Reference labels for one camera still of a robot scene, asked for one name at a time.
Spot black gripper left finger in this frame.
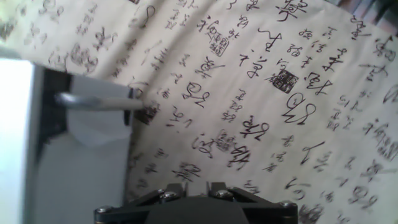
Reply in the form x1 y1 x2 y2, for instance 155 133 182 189
94 182 188 224

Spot beige calligraphy tablecloth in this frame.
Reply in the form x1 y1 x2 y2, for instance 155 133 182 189
0 0 398 224

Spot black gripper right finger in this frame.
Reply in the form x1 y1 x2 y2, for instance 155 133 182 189
206 181 299 224

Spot silver microwave body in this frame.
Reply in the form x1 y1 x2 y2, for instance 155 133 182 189
0 46 35 224

